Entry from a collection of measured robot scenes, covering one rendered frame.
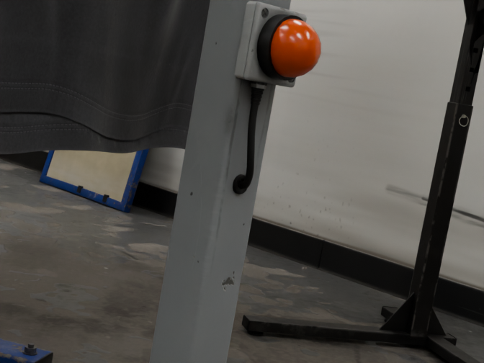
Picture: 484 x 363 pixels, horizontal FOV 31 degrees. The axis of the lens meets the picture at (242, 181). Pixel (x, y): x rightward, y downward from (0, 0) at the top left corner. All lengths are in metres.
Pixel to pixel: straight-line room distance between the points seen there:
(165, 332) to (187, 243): 0.07
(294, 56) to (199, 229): 0.13
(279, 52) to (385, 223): 2.51
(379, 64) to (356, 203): 0.49
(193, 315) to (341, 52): 2.66
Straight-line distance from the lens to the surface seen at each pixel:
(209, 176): 0.59
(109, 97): 0.88
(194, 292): 0.60
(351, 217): 3.13
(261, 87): 0.58
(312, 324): 2.31
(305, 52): 0.56
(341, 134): 3.18
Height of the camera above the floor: 0.63
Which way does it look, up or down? 7 degrees down
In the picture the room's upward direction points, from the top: 10 degrees clockwise
